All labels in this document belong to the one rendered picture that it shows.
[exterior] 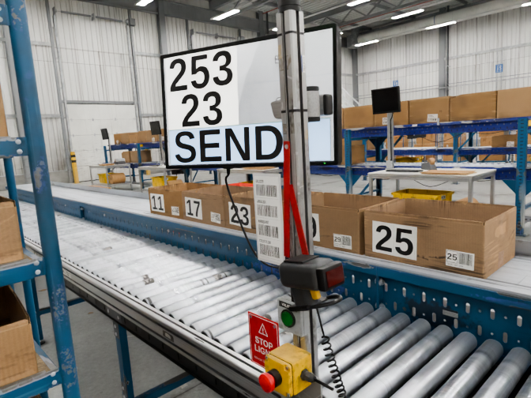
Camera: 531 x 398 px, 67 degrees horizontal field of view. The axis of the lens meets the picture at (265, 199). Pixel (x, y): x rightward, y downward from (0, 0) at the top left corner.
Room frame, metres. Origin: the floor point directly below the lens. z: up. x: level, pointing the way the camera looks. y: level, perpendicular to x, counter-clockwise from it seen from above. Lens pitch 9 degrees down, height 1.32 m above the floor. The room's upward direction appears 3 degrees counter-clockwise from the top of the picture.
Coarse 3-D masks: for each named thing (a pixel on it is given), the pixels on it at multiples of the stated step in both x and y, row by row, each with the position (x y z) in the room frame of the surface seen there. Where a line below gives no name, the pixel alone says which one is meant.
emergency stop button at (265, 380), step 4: (264, 372) 0.75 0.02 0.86; (260, 376) 0.74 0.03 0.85; (264, 376) 0.73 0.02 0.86; (268, 376) 0.73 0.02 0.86; (272, 376) 0.74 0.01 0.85; (260, 380) 0.74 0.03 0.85; (264, 380) 0.73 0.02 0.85; (268, 380) 0.72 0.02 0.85; (272, 380) 0.73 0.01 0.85; (260, 384) 0.74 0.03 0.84; (264, 384) 0.73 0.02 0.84; (268, 384) 0.72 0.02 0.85; (272, 384) 0.72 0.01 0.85; (264, 388) 0.73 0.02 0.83; (268, 388) 0.72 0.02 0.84; (272, 388) 0.72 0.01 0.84; (268, 392) 0.73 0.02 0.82
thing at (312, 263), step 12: (288, 264) 0.74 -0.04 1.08; (300, 264) 0.72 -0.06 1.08; (312, 264) 0.70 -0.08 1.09; (324, 264) 0.70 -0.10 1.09; (336, 264) 0.70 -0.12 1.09; (288, 276) 0.73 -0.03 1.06; (300, 276) 0.71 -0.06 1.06; (312, 276) 0.69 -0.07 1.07; (324, 276) 0.68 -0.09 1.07; (336, 276) 0.69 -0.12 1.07; (300, 288) 0.72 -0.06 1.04; (312, 288) 0.69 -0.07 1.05; (324, 288) 0.67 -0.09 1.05; (300, 300) 0.73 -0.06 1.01; (312, 300) 0.72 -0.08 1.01
